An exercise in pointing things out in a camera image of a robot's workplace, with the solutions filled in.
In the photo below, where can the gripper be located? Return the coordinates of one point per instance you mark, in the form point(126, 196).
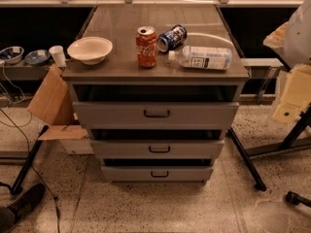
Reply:
point(298, 38)

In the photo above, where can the grey bottom drawer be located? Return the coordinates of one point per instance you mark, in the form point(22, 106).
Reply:
point(156, 174)

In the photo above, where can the grey drawer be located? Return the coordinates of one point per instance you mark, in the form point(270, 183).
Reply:
point(157, 149)
point(156, 174)
point(155, 115)

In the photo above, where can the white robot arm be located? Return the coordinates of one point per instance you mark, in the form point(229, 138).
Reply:
point(292, 42)

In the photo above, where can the grey drawer cabinet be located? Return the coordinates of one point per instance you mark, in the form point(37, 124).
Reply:
point(119, 78)

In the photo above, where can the grey middle drawer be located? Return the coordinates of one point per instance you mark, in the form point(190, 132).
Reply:
point(157, 149)

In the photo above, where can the grey top drawer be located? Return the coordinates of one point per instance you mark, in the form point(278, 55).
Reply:
point(155, 115)

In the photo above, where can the black stand leg right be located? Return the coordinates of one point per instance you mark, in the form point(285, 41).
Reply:
point(252, 169)

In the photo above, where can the black stand leg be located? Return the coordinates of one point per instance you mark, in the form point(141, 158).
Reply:
point(17, 188)
point(252, 169)

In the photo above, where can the clear plastic water bottle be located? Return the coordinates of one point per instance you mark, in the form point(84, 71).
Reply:
point(204, 58)

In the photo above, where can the blue soda can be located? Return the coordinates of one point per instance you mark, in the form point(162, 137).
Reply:
point(172, 38)

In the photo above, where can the red cola can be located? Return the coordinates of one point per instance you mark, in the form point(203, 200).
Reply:
point(146, 46)

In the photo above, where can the white bowl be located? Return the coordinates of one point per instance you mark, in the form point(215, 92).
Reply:
point(90, 50)

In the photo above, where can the brown cardboard box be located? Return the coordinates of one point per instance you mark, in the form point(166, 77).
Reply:
point(52, 104)

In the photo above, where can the white paper cup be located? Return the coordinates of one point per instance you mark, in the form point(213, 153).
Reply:
point(58, 55)

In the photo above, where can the blue patterned bowl right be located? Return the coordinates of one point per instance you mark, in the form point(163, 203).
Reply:
point(37, 58)

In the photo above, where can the blue patterned bowl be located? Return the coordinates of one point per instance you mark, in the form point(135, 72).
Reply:
point(37, 58)
point(12, 55)

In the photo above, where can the blue patterned bowl left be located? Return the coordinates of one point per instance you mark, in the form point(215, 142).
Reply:
point(12, 55)

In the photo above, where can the black stand leg left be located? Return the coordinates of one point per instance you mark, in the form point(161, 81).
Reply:
point(17, 188)

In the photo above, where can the black shoe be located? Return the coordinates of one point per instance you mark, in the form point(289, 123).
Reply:
point(13, 214)

